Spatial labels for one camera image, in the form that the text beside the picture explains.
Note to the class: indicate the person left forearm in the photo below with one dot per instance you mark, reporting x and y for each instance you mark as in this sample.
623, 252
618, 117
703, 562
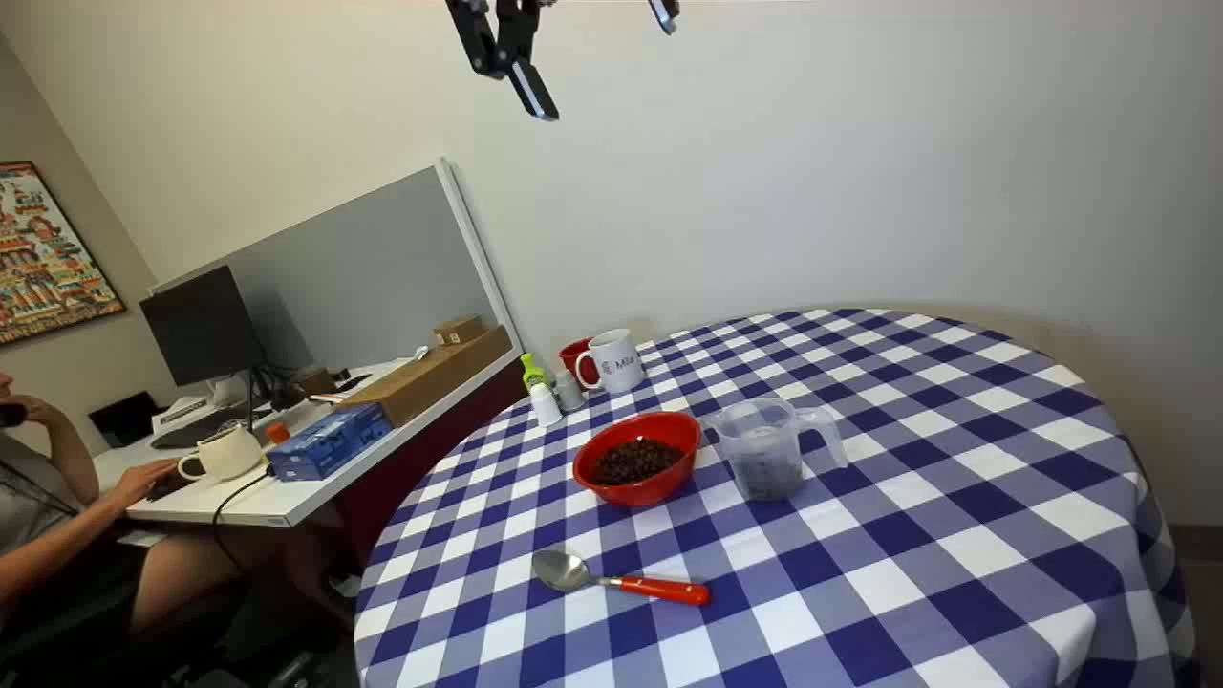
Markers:
74, 451

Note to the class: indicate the person right forearm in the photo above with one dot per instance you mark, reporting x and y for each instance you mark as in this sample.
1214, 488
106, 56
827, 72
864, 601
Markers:
64, 539

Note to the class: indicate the red plastic bowl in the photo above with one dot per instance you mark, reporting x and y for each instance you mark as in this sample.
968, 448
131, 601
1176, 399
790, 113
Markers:
634, 497

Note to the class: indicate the clear plastic measuring cup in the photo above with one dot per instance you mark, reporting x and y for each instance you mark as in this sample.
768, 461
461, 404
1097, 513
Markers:
764, 461

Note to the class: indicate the person right hand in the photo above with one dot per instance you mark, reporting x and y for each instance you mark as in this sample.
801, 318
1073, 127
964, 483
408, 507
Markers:
148, 479

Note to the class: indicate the person left hand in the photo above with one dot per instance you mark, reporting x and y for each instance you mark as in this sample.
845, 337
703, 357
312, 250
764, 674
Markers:
33, 410

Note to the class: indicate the red mug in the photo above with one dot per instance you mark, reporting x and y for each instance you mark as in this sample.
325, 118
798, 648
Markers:
571, 348

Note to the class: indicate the white mug with print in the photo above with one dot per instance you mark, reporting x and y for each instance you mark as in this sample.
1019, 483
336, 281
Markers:
622, 364

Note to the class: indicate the long cardboard box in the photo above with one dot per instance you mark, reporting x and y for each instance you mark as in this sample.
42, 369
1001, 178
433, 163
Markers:
424, 374

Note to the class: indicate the dark brown beans pile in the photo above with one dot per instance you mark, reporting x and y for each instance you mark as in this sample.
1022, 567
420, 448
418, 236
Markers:
634, 461

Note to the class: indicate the black computer monitor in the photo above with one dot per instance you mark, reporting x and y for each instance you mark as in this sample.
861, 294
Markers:
204, 325

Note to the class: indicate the blue box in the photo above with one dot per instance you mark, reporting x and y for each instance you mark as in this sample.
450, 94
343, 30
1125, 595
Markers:
325, 443

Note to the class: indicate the small orange object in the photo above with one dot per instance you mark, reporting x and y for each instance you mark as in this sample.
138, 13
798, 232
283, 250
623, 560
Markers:
275, 432

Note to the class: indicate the plain white desk mug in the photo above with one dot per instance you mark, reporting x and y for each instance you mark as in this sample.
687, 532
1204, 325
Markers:
231, 451

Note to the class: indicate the black keyboard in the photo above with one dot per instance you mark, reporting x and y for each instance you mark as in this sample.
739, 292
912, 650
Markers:
204, 428

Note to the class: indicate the white office desk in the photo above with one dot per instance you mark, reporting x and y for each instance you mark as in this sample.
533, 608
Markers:
271, 503

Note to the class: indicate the black case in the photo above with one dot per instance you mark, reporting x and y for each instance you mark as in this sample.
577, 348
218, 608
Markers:
122, 418

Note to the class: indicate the blue white checkered tablecloth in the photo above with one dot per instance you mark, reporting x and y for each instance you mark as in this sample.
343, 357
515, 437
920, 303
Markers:
957, 536

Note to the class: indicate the seated person grey shirt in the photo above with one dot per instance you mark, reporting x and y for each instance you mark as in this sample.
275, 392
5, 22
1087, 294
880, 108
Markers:
22, 497

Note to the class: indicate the black office chair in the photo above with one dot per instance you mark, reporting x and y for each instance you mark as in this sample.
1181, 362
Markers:
50, 634

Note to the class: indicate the framed colourful wall picture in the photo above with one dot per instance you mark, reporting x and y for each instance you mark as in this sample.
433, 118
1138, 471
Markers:
42, 252

